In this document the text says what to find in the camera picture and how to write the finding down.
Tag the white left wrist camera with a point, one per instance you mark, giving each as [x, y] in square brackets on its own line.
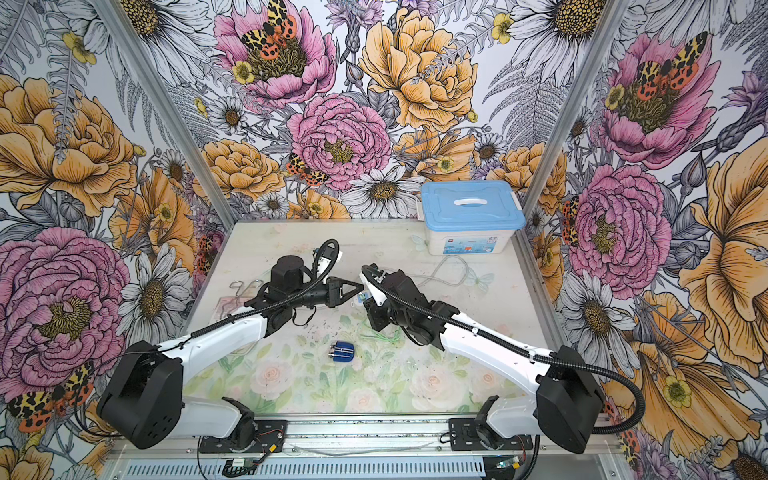
[325, 258]

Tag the aluminium corner post right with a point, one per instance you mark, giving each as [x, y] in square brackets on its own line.
[584, 77]

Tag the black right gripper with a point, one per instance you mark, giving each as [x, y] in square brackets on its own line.
[374, 311]

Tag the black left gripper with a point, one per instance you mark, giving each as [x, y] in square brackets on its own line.
[334, 291]

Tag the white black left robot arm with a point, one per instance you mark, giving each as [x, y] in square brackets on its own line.
[144, 400]

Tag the metal forceps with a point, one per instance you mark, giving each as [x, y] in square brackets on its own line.
[245, 290]

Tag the blue electric shaver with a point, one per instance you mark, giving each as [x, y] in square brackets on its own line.
[342, 352]

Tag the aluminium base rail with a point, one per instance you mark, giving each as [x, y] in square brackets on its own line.
[358, 446]

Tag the aluminium corner post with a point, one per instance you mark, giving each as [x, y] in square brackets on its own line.
[584, 77]
[119, 26]

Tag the aluminium corner post left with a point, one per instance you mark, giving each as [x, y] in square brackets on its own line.
[119, 26]

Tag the blue lidded storage box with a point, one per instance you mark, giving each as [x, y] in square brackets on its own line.
[469, 217]

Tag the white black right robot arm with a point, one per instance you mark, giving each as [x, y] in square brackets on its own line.
[563, 399]

